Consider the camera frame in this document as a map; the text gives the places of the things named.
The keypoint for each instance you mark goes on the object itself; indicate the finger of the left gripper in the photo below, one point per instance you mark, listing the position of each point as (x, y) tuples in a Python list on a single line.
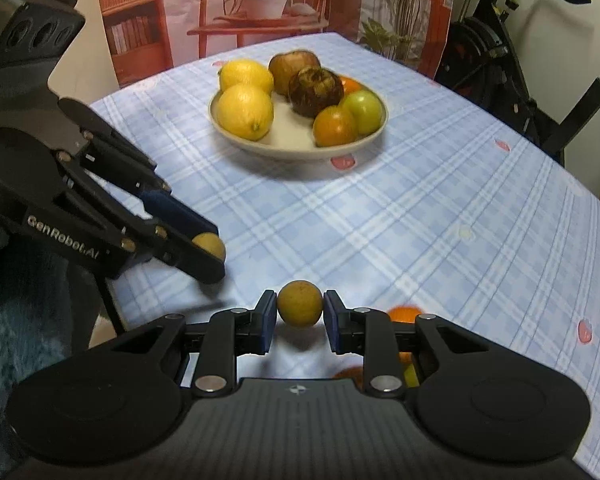
[(168, 209), (192, 260)]

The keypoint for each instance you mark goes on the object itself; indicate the yellow lemon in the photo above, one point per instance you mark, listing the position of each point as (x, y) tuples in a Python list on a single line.
[(245, 111), (244, 71)]

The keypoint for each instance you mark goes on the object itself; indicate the blue plaid tablecloth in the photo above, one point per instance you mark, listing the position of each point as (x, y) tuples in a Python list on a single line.
[(448, 210)]

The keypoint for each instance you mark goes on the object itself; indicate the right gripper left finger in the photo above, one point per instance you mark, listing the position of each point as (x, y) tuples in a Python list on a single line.
[(229, 334)]

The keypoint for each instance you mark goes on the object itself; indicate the small orange kumquat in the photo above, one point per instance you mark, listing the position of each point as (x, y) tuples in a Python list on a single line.
[(350, 85)]

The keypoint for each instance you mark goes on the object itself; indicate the printed room backdrop curtain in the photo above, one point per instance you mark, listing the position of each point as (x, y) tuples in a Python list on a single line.
[(147, 37)]

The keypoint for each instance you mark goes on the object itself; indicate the yellow green fruit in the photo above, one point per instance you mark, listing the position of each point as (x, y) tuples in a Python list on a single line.
[(410, 376)]

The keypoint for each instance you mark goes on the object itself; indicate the green round fruit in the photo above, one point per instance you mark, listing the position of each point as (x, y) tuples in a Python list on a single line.
[(366, 109)]

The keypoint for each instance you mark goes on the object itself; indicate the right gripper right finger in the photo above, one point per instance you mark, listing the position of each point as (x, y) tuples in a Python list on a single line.
[(368, 333)]

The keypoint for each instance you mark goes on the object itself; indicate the dark purple mangosteen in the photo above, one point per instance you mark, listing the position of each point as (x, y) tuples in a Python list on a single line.
[(313, 89)]

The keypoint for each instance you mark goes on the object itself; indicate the bright orange mandarin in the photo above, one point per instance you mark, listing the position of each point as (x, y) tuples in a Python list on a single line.
[(404, 314)]

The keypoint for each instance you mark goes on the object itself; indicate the red apple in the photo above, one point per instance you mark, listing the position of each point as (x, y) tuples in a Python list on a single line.
[(284, 66)]

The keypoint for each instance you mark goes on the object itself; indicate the orange green tangerine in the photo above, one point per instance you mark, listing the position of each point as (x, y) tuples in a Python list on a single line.
[(334, 126)]

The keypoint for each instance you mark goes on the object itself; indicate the cream round plate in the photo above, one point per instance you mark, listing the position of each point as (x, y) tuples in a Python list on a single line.
[(291, 135)]

